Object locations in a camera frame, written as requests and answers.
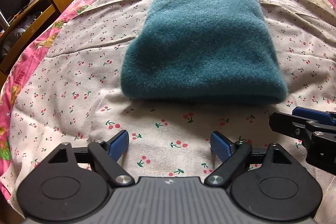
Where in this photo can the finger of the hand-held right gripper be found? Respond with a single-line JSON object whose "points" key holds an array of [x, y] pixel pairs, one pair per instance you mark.
{"points": [[312, 114], [283, 123]]}

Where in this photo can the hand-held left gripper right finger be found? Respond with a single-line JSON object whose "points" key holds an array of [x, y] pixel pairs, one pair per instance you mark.
{"points": [[221, 146]]}

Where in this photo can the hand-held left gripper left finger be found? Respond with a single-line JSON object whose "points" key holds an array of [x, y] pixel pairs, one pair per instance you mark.
{"points": [[118, 146]]}

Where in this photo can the teal fuzzy sweater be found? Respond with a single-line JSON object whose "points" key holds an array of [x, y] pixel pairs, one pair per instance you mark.
{"points": [[204, 50]]}

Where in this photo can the cherry print bed sheet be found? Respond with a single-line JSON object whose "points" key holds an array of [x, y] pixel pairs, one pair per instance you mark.
{"points": [[92, 69]]}

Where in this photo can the pink floral quilt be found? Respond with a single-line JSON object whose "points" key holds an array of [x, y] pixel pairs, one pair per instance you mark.
{"points": [[15, 77]]}

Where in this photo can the wooden cabinet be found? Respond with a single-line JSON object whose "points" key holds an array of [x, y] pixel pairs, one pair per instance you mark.
{"points": [[52, 3]]}

